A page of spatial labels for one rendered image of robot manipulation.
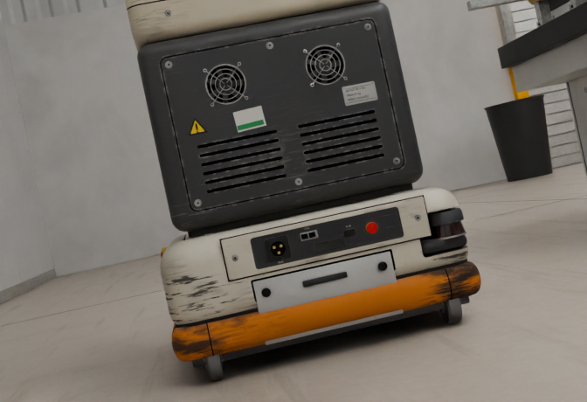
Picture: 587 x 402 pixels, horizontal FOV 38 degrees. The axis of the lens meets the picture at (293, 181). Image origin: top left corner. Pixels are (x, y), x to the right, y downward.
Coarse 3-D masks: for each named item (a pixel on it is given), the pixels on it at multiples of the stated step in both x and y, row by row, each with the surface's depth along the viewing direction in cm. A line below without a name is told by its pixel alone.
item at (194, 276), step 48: (432, 192) 172; (192, 240) 167; (432, 240) 170; (192, 288) 163; (240, 288) 164; (288, 288) 165; (336, 288) 167; (384, 288) 167; (432, 288) 168; (192, 336) 162; (240, 336) 163; (288, 336) 165
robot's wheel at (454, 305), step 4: (448, 300) 170; (452, 300) 170; (456, 300) 170; (448, 304) 170; (452, 304) 169; (456, 304) 169; (460, 304) 170; (448, 308) 170; (452, 308) 169; (456, 308) 169; (460, 308) 170; (440, 312) 176; (448, 312) 170; (452, 312) 169; (456, 312) 170; (460, 312) 170; (444, 316) 173; (448, 316) 170; (452, 316) 170; (456, 316) 170; (460, 316) 170; (444, 320) 174; (448, 320) 171; (452, 320) 170; (456, 320) 171
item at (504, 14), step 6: (498, 6) 319; (504, 6) 318; (498, 12) 320; (504, 12) 318; (510, 12) 318; (498, 18) 321; (504, 18) 318; (510, 18) 318; (504, 24) 318; (510, 24) 318; (504, 30) 318; (510, 30) 318; (504, 36) 319; (510, 36) 318; (504, 42) 320
